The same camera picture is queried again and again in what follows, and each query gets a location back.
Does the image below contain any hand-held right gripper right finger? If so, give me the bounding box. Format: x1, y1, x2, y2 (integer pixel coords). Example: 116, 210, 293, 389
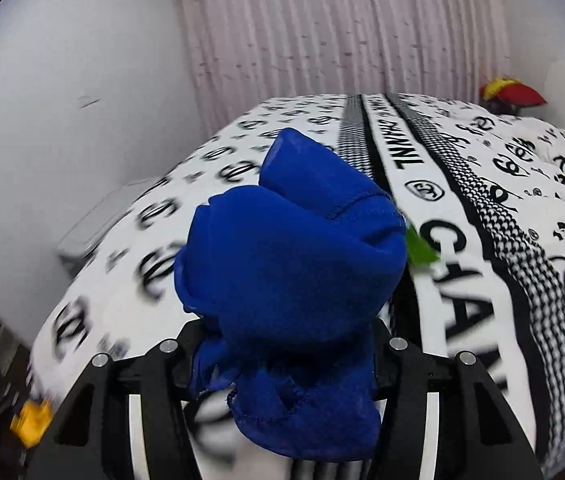
367, 320, 545, 480

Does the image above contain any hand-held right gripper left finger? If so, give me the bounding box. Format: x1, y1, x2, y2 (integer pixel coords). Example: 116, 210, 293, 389
30, 320, 208, 480

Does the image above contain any blue cloth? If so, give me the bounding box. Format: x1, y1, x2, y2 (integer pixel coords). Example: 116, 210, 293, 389
174, 127, 409, 462

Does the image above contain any white black patterned blanket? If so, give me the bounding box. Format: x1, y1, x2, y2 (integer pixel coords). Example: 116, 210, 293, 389
27, 92, 565, 480

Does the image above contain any green plastic scrap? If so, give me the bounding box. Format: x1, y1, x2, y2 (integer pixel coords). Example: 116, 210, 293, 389
406, 225, 441, 266

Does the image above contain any yellow plastic object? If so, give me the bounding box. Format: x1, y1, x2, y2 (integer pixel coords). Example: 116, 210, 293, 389
10, 400, 54, 449

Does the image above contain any red yellow pillow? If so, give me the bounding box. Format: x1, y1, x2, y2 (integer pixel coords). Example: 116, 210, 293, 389
479, 77, 548, 114

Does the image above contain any pink speckled curtain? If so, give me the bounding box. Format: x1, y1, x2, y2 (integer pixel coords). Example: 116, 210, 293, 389
177, 0, 513, 136

